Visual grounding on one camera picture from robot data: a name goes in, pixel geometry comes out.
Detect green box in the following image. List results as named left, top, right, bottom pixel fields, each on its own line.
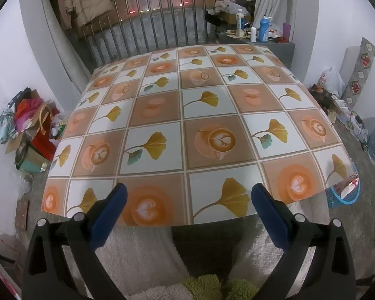
left=17, top=153, right=49, bottom=173

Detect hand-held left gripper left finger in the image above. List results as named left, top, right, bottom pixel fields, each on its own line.
left=22, top=183, right=129, bottom=300

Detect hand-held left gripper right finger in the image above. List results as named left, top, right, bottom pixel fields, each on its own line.
left=251, top=183, right=357, bottom=300

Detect dark trousers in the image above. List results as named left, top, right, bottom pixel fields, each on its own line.
left=170, top=223, right=247, bottom=285

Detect white bottle blue label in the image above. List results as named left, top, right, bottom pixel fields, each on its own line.
left=235, top=9, right=247, bottom=38

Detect pile of clothes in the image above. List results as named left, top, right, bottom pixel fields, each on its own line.
left=214, top=0, right=258, bottom=16

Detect pile of colourful bags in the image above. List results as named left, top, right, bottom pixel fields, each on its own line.
left=0, top=87, right=63, bottom=163

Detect blue pump bottle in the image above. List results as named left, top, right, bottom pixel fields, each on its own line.
left=259, top=15, right=274, bottom=43

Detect white printed sheet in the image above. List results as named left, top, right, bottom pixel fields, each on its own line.
left=333, top=98, right=368, bottom=135

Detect metal railing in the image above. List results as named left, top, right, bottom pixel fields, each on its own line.
left=81, top=0, right=213, bottom=66

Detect leaf patterned tablecloth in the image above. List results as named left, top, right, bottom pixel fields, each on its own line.
left=40, top=44, right=357, bottom=227

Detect black cable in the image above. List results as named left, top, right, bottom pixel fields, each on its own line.
left=353, top=112, right=372, bottom=151

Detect green fluffy garment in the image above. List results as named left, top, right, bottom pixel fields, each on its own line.
left=184, top=274, right=260, bottom=300

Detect beige puffer jacket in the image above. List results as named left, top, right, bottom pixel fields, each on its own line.
left=58, top=0, right=115, bottom=32

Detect blue plastic basin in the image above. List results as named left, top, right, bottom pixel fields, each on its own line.
left=325, top=172, right=361, bottom=210

